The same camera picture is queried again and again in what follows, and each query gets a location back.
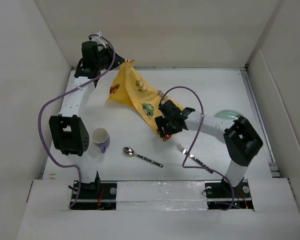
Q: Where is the purple ceramic mug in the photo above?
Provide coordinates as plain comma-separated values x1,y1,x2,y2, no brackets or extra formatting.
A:
91,128,110,154

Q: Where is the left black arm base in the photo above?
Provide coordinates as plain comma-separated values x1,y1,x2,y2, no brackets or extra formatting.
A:
68,172,118,211

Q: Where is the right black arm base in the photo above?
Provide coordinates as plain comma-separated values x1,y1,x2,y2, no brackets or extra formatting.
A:
202,180,254,210

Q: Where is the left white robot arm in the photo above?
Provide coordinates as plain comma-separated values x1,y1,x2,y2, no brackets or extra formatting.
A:
49,33,125,198

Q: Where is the metal fork patterned handle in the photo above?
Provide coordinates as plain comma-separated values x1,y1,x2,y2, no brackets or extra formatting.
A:
176,143,214,174

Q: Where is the metal spoon patterned handle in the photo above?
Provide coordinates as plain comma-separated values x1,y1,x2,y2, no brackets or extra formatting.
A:
123,147,164,168

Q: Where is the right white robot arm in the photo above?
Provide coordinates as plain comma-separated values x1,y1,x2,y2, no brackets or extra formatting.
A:
155,100,263,197

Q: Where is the light green ceramic plate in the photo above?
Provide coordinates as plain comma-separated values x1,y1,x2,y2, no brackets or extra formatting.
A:
214,109,242,120

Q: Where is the yellow car-print placemat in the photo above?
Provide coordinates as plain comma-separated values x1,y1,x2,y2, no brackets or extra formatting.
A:
108,60,171,135

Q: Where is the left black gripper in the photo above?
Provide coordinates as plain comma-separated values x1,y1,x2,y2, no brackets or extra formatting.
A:
95,44,124,71

